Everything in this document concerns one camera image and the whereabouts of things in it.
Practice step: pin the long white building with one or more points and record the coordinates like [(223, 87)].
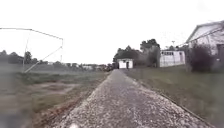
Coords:
[(171, 58)]

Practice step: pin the robot's own part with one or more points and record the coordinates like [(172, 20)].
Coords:
[(73, 126)]

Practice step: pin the group of dark trees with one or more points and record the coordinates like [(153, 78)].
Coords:
[(140, 53)]

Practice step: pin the patchy grass field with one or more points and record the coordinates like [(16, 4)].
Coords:
[(43, 90)]

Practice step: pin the green grass verge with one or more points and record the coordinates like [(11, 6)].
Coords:
[(186, 88)]

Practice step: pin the small white building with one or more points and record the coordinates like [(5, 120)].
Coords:
[(125, 63)]

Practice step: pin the white gabled house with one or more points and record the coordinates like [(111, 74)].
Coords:
[(208, 38)]

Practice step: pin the distant row of trees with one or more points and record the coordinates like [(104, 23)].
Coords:
[(20, 58)]

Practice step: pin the metal goal frame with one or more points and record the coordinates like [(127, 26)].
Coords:
[(50, 53)]

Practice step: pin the grey gravel path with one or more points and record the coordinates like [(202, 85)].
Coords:
[(120, 103)]

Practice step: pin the dark bush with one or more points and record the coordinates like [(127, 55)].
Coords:
[(200, 58)]

